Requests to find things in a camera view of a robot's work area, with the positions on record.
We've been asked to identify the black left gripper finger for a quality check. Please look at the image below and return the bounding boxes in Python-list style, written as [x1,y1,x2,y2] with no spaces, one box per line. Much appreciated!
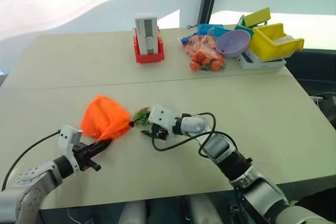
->
[91,144,111,156]
[90,138,114,150]

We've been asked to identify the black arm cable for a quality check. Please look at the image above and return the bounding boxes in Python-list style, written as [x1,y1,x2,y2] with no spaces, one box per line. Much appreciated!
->
[151,112,235,159]
[1,130,61,192]

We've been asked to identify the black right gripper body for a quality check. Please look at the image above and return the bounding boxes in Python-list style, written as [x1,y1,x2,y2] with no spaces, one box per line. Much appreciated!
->
[150,122,169,141]

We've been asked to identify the white upright rectangular device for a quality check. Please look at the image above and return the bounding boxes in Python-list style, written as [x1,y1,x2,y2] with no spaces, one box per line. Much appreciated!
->
[134,13,159,55]

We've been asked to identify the purple plastic bowl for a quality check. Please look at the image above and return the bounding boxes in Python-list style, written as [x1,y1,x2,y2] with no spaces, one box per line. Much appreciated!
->
[215,29,251,59]

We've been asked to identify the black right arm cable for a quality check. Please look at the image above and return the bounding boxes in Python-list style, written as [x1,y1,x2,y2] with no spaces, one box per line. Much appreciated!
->
[151,112,235,159]

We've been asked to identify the green leafy toy vegetable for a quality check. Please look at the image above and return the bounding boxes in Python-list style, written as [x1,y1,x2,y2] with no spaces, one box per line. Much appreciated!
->
[132,106,152,126]

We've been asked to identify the clear bag of orange toys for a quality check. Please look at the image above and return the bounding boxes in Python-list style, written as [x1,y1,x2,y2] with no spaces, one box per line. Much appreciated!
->
[179,33,228,73]

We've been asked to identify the white rounded shape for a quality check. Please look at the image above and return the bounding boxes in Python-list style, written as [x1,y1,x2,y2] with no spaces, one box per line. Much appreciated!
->
[119,200,148,224]
[188,194,219,224]

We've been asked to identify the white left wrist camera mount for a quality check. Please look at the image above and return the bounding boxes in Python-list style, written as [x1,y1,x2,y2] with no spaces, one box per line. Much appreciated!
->
[57,124,83,177]

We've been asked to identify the yellow-green box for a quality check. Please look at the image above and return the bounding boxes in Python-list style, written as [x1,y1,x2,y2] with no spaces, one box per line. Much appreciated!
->
[239,6,271,28]

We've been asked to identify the black chair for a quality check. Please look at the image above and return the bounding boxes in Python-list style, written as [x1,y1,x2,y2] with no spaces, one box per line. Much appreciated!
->
[284,47,336,130]

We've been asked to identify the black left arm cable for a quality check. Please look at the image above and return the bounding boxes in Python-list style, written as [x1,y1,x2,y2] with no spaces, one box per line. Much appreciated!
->
[1,130,61,192]

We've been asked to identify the red plastic holder box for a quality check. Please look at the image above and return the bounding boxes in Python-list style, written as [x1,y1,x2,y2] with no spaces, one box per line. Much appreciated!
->
[133,26,165,65]

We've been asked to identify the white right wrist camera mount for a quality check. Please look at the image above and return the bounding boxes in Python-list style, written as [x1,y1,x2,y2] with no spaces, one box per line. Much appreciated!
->
[149,105,177,136]

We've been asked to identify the white plug with cable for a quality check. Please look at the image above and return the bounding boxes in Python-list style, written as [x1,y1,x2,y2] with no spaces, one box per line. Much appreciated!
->
[310,92,332,104]

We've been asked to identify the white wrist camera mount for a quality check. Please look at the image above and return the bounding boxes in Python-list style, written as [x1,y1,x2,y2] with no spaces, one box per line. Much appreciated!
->
[57,124,83,177]
[149,105,177,136]

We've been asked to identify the yellow plastic bin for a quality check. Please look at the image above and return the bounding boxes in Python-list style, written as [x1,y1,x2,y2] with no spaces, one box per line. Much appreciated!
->
[247,22,306,61]

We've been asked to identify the orange mesh drawstring pouch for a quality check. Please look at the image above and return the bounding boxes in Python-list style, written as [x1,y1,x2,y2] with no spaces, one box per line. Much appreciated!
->
[79,94,135,141]

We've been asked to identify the flat white cardboard box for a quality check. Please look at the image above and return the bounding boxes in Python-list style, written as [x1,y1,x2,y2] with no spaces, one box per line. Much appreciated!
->
[236,50,287,71]

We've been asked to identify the green plastic tray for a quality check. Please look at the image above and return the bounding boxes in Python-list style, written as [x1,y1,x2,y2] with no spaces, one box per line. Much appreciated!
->
[234,24,255,37]

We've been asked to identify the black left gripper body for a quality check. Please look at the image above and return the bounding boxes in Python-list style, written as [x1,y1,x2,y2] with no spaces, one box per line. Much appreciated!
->
[71,142,102,172]

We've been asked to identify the thin white cable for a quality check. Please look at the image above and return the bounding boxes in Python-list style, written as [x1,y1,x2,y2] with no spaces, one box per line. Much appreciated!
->
[66,207,82,222]

